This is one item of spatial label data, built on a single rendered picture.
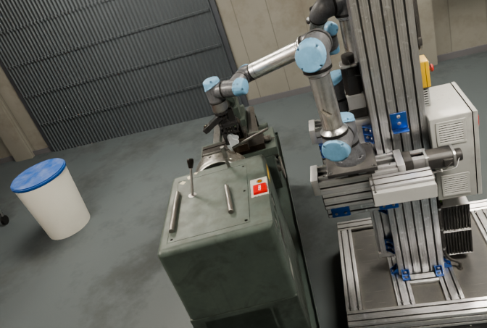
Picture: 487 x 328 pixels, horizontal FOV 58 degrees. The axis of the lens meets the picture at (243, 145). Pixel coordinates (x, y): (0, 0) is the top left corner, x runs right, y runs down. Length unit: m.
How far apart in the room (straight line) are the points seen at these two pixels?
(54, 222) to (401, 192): 3.57
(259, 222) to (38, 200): 3.21
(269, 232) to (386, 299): 1.19
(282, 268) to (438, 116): 0.99
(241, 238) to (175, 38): 4.31
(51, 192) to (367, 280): 3.04
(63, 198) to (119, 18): 2.43
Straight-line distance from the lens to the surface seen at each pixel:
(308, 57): 1.69
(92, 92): 6.47
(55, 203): 4.67
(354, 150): 2.04
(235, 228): 1.74
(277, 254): 1.79
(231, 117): 2.00
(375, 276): 2.85
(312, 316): 2.30
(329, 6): 2.31
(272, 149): 2.88
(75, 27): 6.21
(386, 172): 2.11
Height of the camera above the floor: 2.30
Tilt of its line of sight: 27 degrees down
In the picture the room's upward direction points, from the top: 19 degrees counter-clockwise
